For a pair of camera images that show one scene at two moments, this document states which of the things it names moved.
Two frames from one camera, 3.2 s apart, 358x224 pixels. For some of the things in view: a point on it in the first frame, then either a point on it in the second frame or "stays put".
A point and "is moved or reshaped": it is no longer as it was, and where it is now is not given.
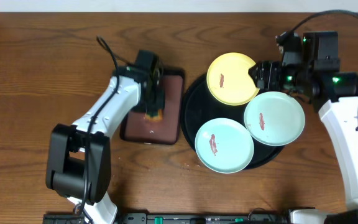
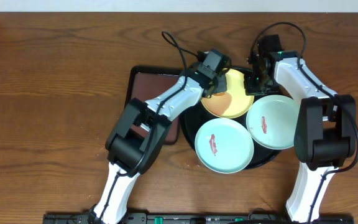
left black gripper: (155, 104) -> (217, 88)
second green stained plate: (224, 145) stays put
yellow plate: (229, 80) is moved or reshaped
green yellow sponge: (155, 114) is moved or reshaped
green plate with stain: (274, 118) stays put
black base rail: (180, 218) stays put
